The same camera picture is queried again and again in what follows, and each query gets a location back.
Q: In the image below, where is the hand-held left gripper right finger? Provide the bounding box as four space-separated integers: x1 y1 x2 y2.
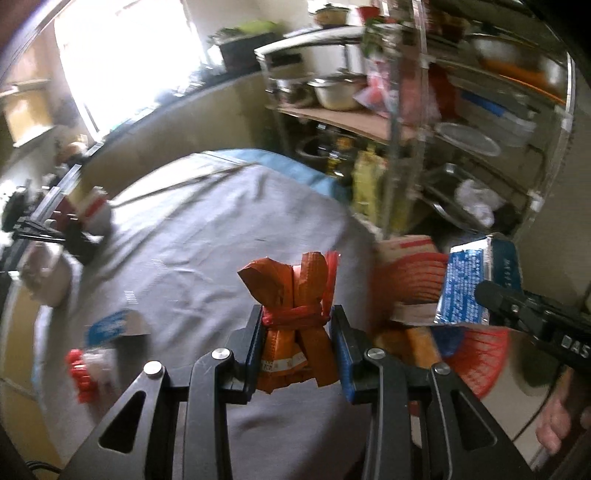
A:
329 305 527 480

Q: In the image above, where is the white plastic bag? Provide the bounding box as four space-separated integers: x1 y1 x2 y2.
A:
455 179 506 227

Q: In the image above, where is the clear round lid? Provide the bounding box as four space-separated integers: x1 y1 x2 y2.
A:
434 121 502 160

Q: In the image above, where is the metal kitchen rack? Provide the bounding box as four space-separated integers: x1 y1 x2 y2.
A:
254 0 578 241

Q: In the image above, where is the yellow oil bottle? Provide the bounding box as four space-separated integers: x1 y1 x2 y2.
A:
353 150 389 215

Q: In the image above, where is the orange wrapper bundle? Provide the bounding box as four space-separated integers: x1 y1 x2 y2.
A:
238 250 341 394

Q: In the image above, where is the red plastic basket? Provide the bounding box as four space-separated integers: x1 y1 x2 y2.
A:
369 251 509 416

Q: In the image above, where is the black mug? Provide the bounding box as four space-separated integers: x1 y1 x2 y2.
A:
65 222 105 266

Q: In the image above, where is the large steel basin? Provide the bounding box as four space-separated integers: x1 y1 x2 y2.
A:
471 37 568 97

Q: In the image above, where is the steel tray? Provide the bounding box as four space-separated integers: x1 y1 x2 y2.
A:
420 164 532 232

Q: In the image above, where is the person's right hand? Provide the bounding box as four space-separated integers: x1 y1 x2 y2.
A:
536 396 591 457

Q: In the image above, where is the black cable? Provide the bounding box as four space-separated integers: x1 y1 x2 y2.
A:
512 369 568 444

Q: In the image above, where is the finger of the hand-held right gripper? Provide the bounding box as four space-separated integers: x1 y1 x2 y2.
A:
475 281 555 340

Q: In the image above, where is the dark blue box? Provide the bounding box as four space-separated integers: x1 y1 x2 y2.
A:
85 310 153 347

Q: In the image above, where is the steel cooking pot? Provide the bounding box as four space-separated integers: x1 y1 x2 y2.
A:
307 71 370 112

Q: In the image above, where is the white ceramic pot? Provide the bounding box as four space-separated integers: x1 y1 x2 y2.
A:
18 244 75 308

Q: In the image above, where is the blue table cover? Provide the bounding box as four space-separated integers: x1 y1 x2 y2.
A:
203 148 352 199

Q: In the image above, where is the small steel pot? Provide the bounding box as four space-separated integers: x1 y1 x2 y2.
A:
272 78 310 104

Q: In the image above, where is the red white bowl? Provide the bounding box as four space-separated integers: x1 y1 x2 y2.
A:
67 185 114 236

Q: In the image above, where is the red plastic bag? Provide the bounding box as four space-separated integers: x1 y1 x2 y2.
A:
65 348 116 404

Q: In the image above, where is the blue white box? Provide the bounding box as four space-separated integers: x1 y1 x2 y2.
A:
434 235 525 326

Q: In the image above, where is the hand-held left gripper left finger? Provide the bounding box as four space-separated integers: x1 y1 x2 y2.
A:
69 305 266 480

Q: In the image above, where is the enamel pot with lid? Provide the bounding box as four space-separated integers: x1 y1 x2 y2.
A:
314 4 349 26

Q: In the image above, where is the yellow wall cabinet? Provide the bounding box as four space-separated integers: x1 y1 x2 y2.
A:
0 80 51 146

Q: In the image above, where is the cardboard box red print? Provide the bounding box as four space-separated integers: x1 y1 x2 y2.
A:
373 234 444 273

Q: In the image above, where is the black microwave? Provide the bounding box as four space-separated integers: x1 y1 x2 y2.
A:
217 32 278 75

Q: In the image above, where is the bright window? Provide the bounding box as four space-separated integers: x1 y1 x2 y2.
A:
53 0 204 134

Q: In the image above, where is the grey tablecloth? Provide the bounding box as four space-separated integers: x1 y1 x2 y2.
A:
34 157 384 480

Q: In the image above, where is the pink plastic bag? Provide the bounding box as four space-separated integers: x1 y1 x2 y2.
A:
355 60 416 116

